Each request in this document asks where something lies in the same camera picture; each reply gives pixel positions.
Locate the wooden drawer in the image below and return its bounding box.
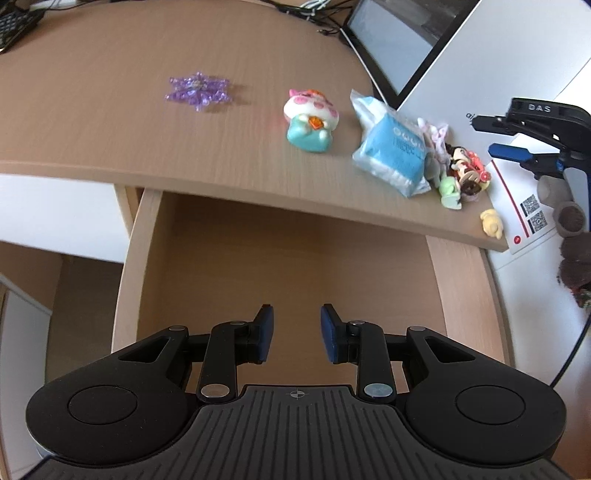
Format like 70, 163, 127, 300
112, 187, 514, 398

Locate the small green toy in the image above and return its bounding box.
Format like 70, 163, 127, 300
438, 176, 464, 209

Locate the blue cotton swab packet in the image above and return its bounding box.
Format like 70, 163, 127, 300
350, 89, 431, 198

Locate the small yellow toy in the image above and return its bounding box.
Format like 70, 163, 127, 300
479, 209, 505, 240

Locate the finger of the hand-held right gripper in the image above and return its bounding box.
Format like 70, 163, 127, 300
488, 143, 563, 178
473, 113, 514, 136

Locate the grey figure toy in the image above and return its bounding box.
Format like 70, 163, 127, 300
424, 152, 446, 189

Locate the black cable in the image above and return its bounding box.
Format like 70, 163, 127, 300
549, 314, 591, 388

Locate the red and black doll figurine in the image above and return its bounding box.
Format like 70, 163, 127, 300
445, 145, 494, 204

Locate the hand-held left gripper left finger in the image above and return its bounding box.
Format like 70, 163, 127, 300
111, 304, 275, 406

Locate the bundle of cables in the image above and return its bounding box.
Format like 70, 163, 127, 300
272, 0, 365, 35

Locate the white and teal squishy toy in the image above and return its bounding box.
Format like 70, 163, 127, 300
283, 89, 341, 154

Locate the purple plastic snowflake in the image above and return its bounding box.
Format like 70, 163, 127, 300
165, 71, 232, 113

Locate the black framed monitor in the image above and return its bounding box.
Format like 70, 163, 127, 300
341, 0, 482, 108

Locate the black keyboard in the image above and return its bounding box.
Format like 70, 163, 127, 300
0, 7, 46, 55

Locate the white cardboard box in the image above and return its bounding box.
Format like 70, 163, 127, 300
396, 0, 591, 257

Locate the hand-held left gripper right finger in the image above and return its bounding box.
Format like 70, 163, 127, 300
320, 303, 491, 407

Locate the person's right hand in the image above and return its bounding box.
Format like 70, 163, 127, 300
537, 178, 591, 308

